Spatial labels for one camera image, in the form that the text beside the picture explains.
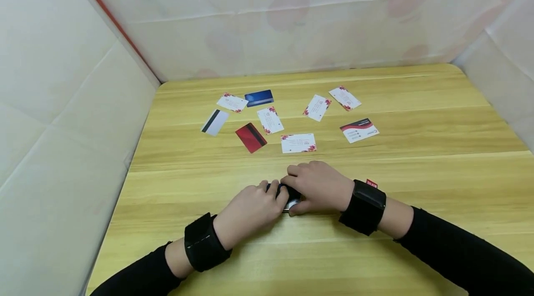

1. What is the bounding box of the person's right hand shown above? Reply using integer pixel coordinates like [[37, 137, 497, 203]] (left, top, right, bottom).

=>
[[280, 160, 356, 217]]

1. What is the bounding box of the person's left hand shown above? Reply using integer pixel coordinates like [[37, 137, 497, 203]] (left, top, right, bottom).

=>
[[213, 180, 291, 251]]

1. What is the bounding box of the black card case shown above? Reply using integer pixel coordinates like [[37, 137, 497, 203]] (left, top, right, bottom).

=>
[[267, 183, 302, 214]]

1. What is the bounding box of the white floral card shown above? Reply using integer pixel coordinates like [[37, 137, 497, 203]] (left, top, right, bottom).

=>
[[280, 133, 317, 154], [303, 94, 332, 122], [216, 93, 249, 113], [328, 86, 362, 112], [256, 106, 285, 135]]

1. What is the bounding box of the red card with black stripe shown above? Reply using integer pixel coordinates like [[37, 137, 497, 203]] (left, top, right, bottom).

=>
[[235, 122, 268, 154]]

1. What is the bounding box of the black wrist band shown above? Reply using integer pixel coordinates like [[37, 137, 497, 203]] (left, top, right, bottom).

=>
[[338, 178, 388, 236], [184, 213, 233, 272]]

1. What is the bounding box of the white card with red-black header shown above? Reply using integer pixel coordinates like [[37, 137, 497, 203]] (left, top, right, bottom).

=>
[[339, 118, 380, 144]]

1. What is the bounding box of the white card with black stripe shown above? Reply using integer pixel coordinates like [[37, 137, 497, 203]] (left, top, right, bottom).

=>
[[201, 109, 230, 137]]

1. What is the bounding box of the blue card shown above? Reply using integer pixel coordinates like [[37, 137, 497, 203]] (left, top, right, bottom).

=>
[[244, 89, 275, 108]]

